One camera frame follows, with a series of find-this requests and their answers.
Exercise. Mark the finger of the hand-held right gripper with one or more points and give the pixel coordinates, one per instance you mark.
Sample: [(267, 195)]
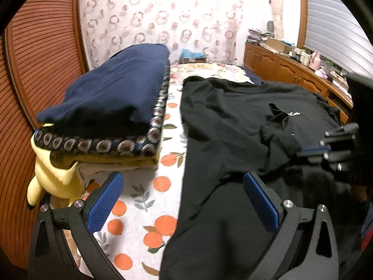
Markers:
[(339, 134), (313, 152)]

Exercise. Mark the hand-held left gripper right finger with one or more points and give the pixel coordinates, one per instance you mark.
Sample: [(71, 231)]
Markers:
[(262, 204)]

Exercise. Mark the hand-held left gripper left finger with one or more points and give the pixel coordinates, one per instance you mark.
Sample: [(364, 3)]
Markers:
[(105, 201)]

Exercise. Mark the black t-shirt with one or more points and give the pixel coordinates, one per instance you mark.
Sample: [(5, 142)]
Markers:
[(227, 128)]

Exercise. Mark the orange fruit print bedsheet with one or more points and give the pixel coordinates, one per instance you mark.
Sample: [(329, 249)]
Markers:
[(151, 204)]

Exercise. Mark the yellow plush blanket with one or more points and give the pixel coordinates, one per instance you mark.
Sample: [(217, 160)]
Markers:
[(58, 178)]

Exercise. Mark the pink cloth bundle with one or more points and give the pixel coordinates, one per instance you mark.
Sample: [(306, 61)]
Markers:
[(322, 73)]

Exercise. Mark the folded circle-patterned cloth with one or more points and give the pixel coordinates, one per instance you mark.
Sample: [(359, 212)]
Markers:
[(116, 146)]

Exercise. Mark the pink bottle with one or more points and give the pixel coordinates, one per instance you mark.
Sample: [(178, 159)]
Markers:
[(315, 61)]

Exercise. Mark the grey window blind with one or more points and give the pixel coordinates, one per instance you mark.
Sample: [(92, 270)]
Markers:
[(329, 26)]

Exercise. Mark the wooden cabinet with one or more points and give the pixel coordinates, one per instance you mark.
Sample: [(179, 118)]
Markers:
[(279, 67)]

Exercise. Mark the dark navy bed blanket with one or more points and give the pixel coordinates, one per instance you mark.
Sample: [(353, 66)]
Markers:
[(252, 75)]

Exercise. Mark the cardboard box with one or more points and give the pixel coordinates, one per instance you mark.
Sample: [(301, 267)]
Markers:
[(276, 45)]

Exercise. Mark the folded navy blanket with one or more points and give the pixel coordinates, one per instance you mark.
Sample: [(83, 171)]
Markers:
[(116, 87)]

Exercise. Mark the pile of papers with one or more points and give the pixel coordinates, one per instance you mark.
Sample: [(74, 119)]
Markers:
[(259, 35)]

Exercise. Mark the beige side curtain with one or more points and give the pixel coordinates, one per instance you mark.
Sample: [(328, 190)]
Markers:
[(276, 5)]

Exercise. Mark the floral bedsheet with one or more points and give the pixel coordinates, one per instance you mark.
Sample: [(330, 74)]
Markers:
[(204, 70)]

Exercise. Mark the wooden louvred wardrobe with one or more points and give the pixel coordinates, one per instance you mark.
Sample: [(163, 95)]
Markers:
[(43, 64)]

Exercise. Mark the teal plastic bag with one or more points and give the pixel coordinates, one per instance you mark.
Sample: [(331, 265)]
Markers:
[(191, 54)]

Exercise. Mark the circle-patterned curtain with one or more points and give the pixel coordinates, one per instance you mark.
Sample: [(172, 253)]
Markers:
[(174, 20)]

